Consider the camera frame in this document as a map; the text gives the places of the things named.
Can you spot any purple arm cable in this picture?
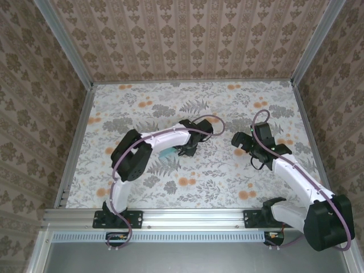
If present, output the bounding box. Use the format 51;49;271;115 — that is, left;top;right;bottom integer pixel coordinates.
251;109;352;253
106;114;226;251

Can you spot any grey metal shelf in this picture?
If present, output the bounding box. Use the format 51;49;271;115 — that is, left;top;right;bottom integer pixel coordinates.
27;229;364;273

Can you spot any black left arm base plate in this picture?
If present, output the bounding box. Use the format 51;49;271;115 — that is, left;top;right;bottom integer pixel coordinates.
93;209;144;229

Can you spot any aluminium side rail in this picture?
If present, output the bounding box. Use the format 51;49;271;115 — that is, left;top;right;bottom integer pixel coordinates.
292;81;337;208
55;84;97;210

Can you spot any slotted grey cable duct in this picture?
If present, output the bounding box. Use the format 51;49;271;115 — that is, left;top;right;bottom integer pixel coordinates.
52;230;268;243

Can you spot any aluminium frame post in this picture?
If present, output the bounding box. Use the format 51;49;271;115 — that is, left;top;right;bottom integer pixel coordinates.
36;0;95;89
290;0;347;85

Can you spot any small black connector board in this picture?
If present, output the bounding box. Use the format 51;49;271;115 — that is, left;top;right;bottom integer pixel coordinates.
263;230;286;247
105;231;132;247

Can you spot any floral tablecloth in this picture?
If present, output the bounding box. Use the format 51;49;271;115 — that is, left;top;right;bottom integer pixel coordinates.
67;81;330;210

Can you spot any thin black right gripper cable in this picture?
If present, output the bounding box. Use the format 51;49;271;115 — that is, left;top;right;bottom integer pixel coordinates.
249;155;267;171

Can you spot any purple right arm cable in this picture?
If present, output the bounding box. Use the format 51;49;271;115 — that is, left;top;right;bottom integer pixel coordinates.
251;109;352;253

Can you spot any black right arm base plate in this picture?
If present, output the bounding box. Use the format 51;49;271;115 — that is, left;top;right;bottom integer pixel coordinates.
243;209;297;229

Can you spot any long aluminium mounting rail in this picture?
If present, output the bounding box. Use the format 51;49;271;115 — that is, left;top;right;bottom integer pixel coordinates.
42;206;353;230

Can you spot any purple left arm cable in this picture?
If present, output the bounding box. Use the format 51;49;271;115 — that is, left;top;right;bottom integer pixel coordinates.
106;114;226;251

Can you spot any teal cloth piece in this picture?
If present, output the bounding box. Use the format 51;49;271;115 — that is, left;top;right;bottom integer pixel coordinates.
159;147;179;159

